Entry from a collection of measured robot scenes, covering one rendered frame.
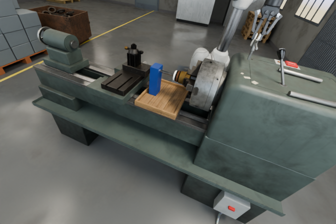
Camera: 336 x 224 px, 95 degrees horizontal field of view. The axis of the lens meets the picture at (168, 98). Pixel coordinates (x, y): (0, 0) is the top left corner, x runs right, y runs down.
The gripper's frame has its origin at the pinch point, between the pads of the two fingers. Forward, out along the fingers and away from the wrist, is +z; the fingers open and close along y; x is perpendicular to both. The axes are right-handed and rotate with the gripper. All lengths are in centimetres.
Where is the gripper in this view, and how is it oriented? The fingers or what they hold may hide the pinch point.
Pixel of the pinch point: (255, 40)
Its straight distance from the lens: 103.0
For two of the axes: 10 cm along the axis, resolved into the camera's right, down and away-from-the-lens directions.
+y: -9.2, -3.2, 2.2
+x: -3.7, 5.5, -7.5
